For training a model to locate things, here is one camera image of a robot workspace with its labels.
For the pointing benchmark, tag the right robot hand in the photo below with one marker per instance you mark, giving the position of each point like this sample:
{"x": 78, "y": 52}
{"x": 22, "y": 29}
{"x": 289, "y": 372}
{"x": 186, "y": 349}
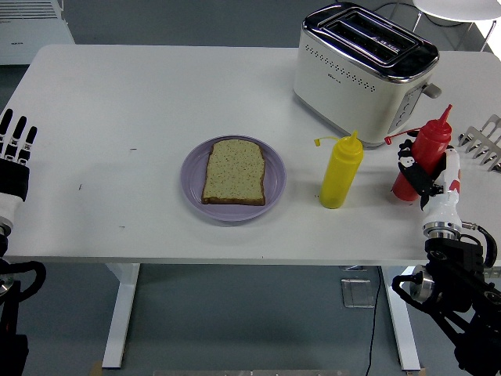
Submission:
{"x": 446, "y": 196}

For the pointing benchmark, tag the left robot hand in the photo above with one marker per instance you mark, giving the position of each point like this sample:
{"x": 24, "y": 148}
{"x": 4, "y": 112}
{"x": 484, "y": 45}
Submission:
{"x": 13, "y": 176}

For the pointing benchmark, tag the red squeeze bottle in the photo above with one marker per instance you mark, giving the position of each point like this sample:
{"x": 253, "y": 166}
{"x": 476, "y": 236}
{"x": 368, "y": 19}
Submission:
{"x": 430, "y": 149}

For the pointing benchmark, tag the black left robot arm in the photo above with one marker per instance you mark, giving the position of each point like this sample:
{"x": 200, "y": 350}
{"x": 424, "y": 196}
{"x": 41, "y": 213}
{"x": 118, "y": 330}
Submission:
{"x": 11, "y": 313}

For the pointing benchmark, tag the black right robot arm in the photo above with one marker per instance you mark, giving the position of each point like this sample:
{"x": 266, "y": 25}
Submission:
{"x": 462, "y": 282}

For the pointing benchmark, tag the bread slice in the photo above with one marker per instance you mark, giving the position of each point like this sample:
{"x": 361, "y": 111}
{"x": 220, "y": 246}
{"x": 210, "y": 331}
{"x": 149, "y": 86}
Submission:
{"x": 235, "y": 174}

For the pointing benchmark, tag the metal toast rack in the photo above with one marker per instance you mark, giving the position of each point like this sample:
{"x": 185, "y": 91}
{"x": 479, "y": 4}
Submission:
{"x": 483, "y": 143}

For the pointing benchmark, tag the yellow squeeze bottle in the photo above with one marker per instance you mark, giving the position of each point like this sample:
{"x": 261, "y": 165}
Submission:
{"x": 338, "y": 172}

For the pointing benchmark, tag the clear floor plate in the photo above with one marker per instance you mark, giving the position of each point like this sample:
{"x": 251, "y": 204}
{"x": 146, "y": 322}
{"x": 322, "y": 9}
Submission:
{"x": 358, "y": 293}

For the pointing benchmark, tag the white table leg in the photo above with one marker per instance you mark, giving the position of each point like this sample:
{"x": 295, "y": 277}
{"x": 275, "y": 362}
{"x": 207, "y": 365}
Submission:
{"x": 121, "y": 313}
{"x": 401, "y": 325}

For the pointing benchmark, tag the white floor appliance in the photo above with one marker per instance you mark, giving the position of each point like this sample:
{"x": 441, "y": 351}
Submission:
{"x": 27, "y": 35}

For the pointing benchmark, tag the white chrome toaster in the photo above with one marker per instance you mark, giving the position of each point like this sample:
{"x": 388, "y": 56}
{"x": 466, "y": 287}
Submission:
{"x": 352, "y": 78}

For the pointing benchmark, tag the purple plate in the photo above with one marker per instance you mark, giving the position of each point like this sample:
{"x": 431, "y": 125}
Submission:
{"x": 193, "y": 188}

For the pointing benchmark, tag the white round table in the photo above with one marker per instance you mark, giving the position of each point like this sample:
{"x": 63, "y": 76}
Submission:
{"x": 458, "y": 8}

